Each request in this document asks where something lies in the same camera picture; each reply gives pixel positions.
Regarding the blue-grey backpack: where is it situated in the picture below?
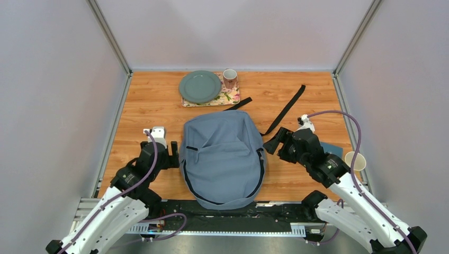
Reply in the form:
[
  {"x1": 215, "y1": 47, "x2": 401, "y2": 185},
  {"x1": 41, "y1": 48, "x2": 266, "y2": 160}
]
[{"x1": 179, "y1": 85, "x2": 306, "y2": 210}]

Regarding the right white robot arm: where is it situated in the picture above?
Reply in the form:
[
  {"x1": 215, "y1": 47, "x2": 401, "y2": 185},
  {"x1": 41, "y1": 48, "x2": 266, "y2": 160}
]
[{"x1": 263, "y1": 128, "x2": 427, "y2": 253}]

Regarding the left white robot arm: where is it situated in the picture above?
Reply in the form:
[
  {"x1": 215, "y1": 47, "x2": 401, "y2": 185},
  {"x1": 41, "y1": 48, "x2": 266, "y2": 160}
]
[{"x1": 46, "y1": 141, "x2": 179, "y2": 253}]

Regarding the teal wallet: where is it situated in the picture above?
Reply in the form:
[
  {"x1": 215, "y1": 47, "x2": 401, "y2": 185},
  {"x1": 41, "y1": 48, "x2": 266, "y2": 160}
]
[{"x1": 320, "y1": 141, "x2": 344, "y2": 158}]

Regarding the yellow mug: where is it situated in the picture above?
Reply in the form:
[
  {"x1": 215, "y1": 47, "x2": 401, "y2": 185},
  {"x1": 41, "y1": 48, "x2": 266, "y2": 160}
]
[{"x1": 344, "y1": 151, "x2": 367, "y2": 171}]

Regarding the floral placemat tray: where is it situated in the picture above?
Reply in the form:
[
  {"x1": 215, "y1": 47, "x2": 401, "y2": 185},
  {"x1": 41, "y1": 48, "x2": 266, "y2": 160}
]
[{"x1": 181, "y1": 72, "x2": 241, "y2": 107}]

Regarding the green ceramic plate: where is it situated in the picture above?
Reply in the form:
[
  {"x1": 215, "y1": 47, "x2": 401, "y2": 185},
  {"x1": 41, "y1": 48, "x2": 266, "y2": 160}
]
[{"x1": 178, "y1": 70, "x2": 222, "y2": 104}]

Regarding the pink patterned mug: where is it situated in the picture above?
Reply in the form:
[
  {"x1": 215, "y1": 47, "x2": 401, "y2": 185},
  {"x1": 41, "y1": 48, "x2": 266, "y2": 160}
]
[{"x1": 222, "y1": 69, "x2": 238, "y2": 89}]

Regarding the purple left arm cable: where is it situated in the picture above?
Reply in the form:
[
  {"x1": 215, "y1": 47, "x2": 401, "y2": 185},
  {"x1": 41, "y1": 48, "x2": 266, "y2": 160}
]
[{"x1": 58, "y1": 130, "x2": 187, "y2": 254}]

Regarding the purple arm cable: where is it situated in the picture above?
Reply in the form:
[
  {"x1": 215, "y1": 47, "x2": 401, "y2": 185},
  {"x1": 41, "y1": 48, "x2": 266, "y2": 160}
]
[
  {"x1": 307, "y1": 110, "x2": 418, "y2": 254},
  {"x1": 58, "y1": 130, "x2": 187, "y2": 254}
]

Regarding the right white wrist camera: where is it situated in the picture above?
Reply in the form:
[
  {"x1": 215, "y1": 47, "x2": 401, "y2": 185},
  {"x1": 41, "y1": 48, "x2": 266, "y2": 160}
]
[{"x1": 297, "y1": 114, "x2": 316, "y2": 133}]

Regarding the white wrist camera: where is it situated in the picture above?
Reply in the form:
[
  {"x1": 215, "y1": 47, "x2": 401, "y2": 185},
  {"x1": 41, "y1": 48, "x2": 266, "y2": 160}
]
[
  {"x1": 143, "y1": 126, "x2": 167, "y2": 148},
  {"x1": 297, "y1": 114, "x2": 316, "y2": 133}
]

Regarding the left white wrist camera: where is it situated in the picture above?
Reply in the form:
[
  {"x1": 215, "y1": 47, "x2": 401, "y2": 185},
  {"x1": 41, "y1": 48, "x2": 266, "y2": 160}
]
[{"x1": 143, "y1": 126, "x2": 167, "y2": 148}]

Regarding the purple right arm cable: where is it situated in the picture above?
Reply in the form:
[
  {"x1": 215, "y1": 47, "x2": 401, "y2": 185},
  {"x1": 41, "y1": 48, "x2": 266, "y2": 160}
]
[{"x1": 307, "y1": 110, "x2": 418, "y2": 254}]

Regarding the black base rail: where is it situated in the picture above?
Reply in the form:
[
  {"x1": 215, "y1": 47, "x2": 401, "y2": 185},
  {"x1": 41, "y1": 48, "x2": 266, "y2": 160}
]
[{"x1": 128, "y1": 199, "x2": 328, "y2": 242}]

